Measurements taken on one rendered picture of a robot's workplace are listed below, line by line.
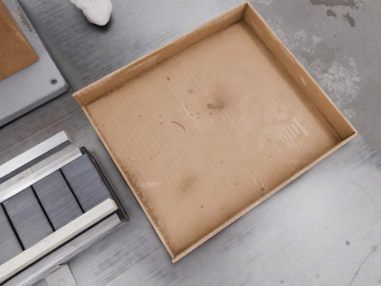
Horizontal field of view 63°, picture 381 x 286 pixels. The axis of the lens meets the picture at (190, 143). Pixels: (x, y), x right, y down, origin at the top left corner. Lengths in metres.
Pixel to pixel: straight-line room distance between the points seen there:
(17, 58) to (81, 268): 0.30
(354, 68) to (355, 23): 0.25
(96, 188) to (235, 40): 0.31
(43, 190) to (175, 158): 0.17
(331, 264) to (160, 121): 0.30
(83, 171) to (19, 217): 0.09
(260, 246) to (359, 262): 0.13
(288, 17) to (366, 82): 0.48
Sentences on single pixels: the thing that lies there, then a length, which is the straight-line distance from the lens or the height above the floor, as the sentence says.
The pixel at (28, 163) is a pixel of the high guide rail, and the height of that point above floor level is 0.96.
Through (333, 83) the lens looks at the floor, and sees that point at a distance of 1.59.
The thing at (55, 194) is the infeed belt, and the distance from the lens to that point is 0.42.
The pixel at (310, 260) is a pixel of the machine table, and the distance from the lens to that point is 0.47.
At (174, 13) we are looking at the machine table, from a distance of 0.56.
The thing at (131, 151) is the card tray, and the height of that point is 0.83.
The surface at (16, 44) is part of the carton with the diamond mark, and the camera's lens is 0.49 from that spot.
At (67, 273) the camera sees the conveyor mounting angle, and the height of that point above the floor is 0.83.
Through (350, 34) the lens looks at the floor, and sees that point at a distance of 1.77.
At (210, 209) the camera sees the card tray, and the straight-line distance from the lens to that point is 0.43.
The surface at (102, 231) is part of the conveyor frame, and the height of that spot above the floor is 0.88.
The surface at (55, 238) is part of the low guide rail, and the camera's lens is 0.37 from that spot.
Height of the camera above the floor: 1.27
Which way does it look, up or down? 73 degrees down
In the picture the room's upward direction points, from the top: 6 degrees clockwise
